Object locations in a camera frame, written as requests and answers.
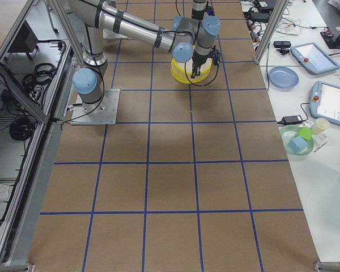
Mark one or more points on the blue foam block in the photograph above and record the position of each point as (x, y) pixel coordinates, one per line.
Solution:
(297, 145)

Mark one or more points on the yellow steamer layer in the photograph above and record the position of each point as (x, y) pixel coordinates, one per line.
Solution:
(186, 68)
(184, 80)

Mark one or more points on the green foam block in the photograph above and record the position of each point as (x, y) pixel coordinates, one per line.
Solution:
(306, 133)

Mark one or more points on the black webcam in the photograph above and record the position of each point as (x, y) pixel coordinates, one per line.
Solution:
(283, 47)

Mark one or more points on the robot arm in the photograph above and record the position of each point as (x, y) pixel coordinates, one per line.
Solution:
(199, 8)
(190, 39)

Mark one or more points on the aluminium frame post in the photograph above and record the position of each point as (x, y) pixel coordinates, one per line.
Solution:
(270, 29)

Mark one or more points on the paper cup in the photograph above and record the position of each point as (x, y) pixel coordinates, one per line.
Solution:
(320, 125)

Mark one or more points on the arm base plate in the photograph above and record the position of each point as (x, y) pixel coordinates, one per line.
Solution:
(104, 113)

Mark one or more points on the black power adapter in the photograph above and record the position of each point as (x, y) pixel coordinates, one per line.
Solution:
(291, 120)

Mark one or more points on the lower teach pendant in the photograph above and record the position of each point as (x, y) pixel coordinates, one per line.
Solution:
(324, 102)

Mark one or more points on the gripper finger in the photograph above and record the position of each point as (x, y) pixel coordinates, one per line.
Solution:
(196, 70)

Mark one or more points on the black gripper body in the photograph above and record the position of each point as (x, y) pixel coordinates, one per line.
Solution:
(198, 59)

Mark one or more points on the upper teach pendant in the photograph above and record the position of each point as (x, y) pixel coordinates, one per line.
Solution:
(313, 58)

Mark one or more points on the green bowl with blocks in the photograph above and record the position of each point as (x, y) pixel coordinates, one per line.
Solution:
(291, 131)

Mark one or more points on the teach pendant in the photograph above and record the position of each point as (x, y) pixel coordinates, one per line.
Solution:
(324, 102)
(313, 58)

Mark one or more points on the blue plate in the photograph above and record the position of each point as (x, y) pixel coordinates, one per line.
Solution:
(283, 77)

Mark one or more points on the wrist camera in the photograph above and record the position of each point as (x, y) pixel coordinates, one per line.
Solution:
(209, 10)
(215, 55)

